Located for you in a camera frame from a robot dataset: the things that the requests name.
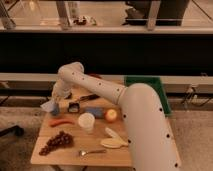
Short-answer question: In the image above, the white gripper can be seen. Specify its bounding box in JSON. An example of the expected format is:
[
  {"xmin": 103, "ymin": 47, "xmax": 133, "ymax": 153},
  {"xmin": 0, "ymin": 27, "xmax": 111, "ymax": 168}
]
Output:
[{"xmin": 52, "ymin": 79, "xmax": 71, "ymax": 100}]

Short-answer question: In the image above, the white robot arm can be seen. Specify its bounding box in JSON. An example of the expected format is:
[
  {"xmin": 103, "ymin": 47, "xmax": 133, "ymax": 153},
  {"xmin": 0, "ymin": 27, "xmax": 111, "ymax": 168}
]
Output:
[{"xmin": 56, "ymin": 62, "xmax": 180, "ymax": 171}]

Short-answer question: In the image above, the white plastic cup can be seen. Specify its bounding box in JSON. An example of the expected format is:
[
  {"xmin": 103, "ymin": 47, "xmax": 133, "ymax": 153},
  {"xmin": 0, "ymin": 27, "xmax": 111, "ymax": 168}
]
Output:
[{"xmin": 78, "ymin": 113, "xmax": 95, "ymax": 134}]

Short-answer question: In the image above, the small black box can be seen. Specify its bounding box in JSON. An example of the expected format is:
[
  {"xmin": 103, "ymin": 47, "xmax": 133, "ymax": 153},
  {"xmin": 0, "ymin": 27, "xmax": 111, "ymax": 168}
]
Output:
[{"xmin": 68, "ymin": 103, "xmax": 80, "ymax": 113}]

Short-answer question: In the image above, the blue sponge block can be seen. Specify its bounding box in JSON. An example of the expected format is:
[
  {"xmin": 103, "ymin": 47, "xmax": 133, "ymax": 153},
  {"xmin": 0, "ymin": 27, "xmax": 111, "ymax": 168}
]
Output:
[{"xmin": 85, "ymin": 107, "xmax": 104, "ymax": 118}]

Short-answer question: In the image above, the wooden table board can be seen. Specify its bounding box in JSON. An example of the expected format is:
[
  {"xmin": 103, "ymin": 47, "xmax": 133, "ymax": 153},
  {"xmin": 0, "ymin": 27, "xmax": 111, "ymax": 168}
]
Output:
[{"xmin": 30, "ymin": 79, "xmax": 183, "ymax": 168}]

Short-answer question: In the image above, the purple grape bunch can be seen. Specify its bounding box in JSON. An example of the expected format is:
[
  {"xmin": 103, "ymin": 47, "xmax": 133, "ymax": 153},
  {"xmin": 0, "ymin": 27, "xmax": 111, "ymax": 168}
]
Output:
[{"xmin": 39, "ymin": 131, "xmax": 74, "ymax": 156}]

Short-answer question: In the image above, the red yellow apple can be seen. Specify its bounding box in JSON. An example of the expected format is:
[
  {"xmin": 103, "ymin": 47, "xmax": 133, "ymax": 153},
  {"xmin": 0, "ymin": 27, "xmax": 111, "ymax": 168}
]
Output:
[{"xmin": 104, "ymin": 109, "xmax": 118, "ymax": 123}]

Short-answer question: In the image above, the cream banana peel piece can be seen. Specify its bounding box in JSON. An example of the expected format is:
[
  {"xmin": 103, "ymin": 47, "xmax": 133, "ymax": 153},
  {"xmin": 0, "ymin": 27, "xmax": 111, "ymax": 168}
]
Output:
[{"xmin": 105, "ymin": 127, "xmax": 120, "ymax": 139}]

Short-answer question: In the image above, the cream toy banana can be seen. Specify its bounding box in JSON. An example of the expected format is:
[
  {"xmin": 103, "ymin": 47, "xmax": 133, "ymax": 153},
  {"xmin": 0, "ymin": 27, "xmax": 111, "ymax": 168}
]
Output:
[{"xmin": 100, "ymin": 138, "xmax": 128, "ymax": 149}]

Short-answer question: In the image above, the green plastic bin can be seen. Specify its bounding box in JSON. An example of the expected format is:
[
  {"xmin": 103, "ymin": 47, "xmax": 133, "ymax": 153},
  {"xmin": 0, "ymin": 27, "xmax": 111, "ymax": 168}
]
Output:
[{"xmin": 124, "ymin": 75, "xmax": 172, "ymax": 116}]

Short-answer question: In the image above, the black handled knife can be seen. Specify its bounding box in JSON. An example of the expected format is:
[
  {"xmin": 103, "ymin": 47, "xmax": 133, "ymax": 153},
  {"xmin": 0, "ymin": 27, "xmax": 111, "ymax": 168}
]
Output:
[{"xmin": 75, "ymin": 94, "xmax": 99, "ymax": 103}]

